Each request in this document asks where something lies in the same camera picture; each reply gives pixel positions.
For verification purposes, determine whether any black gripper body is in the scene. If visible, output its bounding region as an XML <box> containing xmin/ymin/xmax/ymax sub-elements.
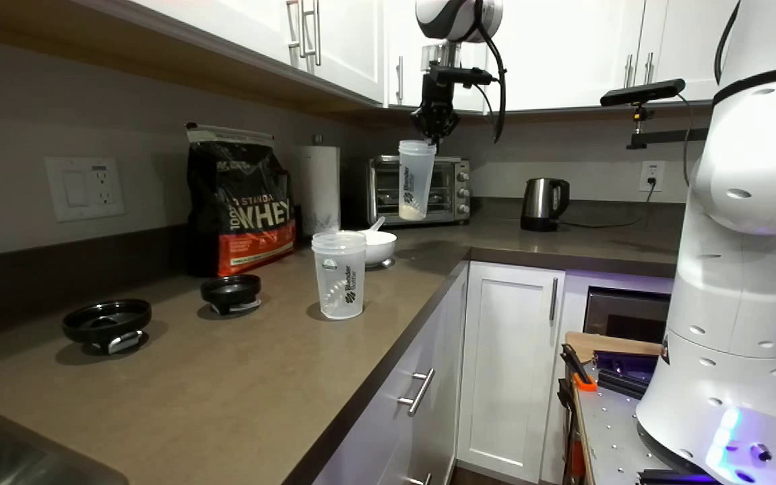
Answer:
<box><xmin>418</xmin><ymin>75</ymin><xmax>460</xmax><ymax>122</ymax></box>

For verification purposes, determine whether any tall translucent plastic cup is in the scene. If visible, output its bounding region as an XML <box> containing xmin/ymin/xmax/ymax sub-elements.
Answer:
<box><xmin>396</xmin><ymin>139</ymin><xmax>438</xmax><ymax>223</ymax></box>

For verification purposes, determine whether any short translucent plastic cup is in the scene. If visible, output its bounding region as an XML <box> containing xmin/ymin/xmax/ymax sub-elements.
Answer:
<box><xmin>309</xmin><ymin>229</ymin><xmax>371</xmax><ymax>324</ymax></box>

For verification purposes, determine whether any silver toaster oven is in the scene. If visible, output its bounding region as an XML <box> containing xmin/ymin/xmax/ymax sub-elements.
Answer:
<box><xmin>367</xmin><ymin>151</ymin><xmax>475</xmax><ymax>229</ymax></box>

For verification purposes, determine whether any white paper towel roll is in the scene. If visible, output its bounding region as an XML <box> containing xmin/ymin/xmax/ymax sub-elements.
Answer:
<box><xmin>299</xmin><ymin>136</ymin><xmax>344</xmax><ymax>240</ymax></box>

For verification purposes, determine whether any stainless electric kettle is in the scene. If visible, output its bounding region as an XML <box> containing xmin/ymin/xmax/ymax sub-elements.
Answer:
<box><xmin>516</xmin><ymin>172</ymin><xmax>574</xmax><ymax>234</ymax></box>

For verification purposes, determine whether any white ceramic bowl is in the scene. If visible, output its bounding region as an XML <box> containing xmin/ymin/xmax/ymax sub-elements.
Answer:
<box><xmin>349</xmin><ymin>229</ymin><xmax>402</xmax><ymax>272</ymax></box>

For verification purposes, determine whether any black red whey protein bag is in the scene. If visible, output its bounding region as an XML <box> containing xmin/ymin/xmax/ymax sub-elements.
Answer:
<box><xmin>184</xmin><ymin>122</ymin><xmax>302</xmax><ymax>281</ymax></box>

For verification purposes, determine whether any small white power outlet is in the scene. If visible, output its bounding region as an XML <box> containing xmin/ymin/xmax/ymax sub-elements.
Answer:
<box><xmin>638</xmin><ymin>157</ymin><xmax>669</xmax><ymax>195</ymax></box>

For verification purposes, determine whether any white base cabinet door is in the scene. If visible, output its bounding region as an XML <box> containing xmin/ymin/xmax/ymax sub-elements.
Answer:
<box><xmin>454</xmin><ymin>258</ymin><xmax>572</xmax><ymax>485</ymax></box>

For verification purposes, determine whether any small black dish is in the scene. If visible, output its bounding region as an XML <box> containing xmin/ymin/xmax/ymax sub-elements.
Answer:
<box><xmin>198</xmin><ymin>272</ymin><xmax>264</xmax><ymax>319</ymax></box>

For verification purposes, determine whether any black built-in appliance front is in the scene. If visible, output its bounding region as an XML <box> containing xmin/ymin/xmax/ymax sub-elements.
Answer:
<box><xmin>580</xmin><ymin>284</ymin><xmax>674</xmax><ymax>346</ymax></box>

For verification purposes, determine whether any brown wooden board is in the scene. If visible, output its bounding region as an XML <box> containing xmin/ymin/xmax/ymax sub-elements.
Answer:
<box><xmin>562</xmin><ymin>330</ymin><xmax>670</xmax><ymax>365</ymax></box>

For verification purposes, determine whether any black orange bar clamp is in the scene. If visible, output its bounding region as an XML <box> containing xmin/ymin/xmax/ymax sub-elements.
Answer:
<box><xmin>558</xmin><ymin>343</ymin><xmax>602</xmax><ymax>396</ymax></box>

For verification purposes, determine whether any grey base cabinet with drawers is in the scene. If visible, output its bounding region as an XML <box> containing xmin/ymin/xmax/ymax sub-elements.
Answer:
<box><xmin>285</xmin><ymin>261</ymin><xmax>470</xmax><ymax>485</ymax></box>

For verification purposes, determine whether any perforated robot mounting table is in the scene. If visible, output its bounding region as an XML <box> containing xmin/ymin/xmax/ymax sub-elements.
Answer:
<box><xmin>569</xmin><ymin>382</ymin><xmax>776</xmax><ymax>485</ymax></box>

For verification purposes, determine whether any black bowl left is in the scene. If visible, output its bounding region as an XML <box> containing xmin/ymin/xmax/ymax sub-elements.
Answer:
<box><xmin>60</xmin><ymin>296</ymin><xmax>154</xmax><ymax>359</ymax></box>

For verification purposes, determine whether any stainless steel sink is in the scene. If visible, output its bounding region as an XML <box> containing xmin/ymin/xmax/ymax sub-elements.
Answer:
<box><xmin>0</xmin><ymin>390</ymin><xmax>132</xmax><ymax>485</ymax></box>

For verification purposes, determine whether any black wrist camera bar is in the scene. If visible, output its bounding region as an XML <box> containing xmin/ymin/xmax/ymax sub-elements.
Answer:
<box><xmin>421</xmin><ymin>64</ymin><xmax>497</xmax><ymax>93</ymax></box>

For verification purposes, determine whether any white upper wall cabinet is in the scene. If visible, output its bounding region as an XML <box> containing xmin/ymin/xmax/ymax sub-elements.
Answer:
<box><xmin>62</xmin><ymin>0</ymin><xmax>387</xmax><ymax>114</ymax></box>
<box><xmin>380</xmin><ymin>0</ymin><xmax>743</xmax><ymax>118</ymax></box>

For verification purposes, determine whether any black stereo camera on stand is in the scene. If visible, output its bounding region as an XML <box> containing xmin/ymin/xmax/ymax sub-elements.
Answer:
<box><xmin>597</xmin><ymin>75</ymin><xmax>712</xmax><ymax>155</ymax></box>

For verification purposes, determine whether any silver cabinet door handle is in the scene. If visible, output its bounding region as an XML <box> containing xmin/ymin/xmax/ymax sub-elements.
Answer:
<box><xmin>543</xmin><ymin>276</ymin><xmax>561</xmax><ymax>327</ymax></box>

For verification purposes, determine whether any white wall outlet plate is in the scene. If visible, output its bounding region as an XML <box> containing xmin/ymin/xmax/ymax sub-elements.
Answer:
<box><xmin>42</xmin><ymin>155</ymin><xmax>126</xmax><ymax>227</ymax></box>

